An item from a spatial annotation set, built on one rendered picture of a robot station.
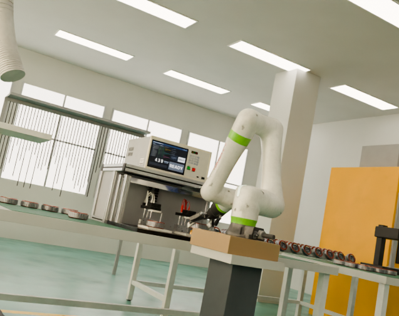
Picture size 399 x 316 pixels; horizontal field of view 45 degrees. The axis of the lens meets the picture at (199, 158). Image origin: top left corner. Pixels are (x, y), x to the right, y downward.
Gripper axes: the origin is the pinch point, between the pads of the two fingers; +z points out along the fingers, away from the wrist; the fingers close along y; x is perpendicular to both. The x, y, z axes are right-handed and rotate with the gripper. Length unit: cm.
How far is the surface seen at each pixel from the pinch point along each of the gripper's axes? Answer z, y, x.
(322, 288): -2, 90, -29
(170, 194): 18.7, -6.9, 29.9
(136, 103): 447, 179, 513
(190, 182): 1.2, -1.7, 30.2
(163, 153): -3.6, -22.5, 43.6
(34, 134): 23, -95, 53
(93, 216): 50, -46, 22
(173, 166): -0.3, -14.5, 38.0
